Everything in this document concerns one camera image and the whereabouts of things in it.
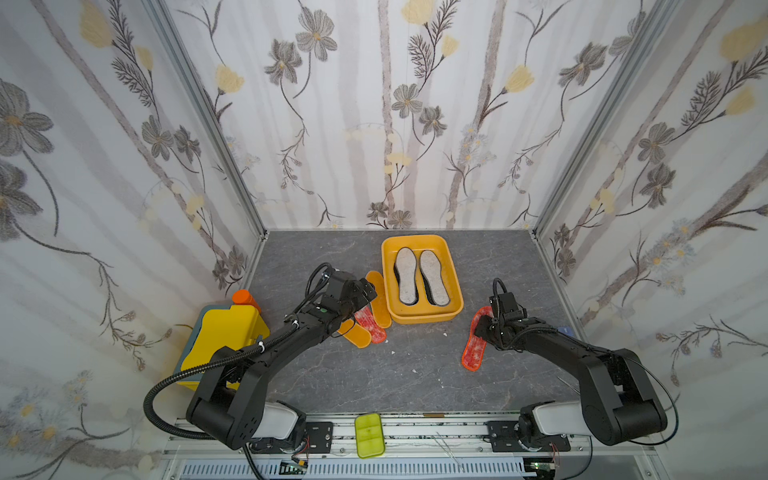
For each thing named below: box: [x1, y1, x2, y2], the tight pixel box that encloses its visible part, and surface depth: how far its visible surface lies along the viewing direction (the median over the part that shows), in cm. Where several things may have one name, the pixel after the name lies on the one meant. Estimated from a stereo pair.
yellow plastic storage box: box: [382, 235, 465, 325], surface depth 103 cm
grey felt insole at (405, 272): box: [394, 247, 419, 306], surface depth 107 cm
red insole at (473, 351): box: [461, 306, 494, 372], surface depth 90 cm
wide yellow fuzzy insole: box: [337, 319, 372, 349], surface depth 92 cm
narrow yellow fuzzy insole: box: [366, 270, 392, 329], surface depth 97 cm
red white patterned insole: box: [354, 303, 387, 344], surface depth 95 cm
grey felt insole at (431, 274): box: [419, 250, 450, 307], surface depth 106 cm
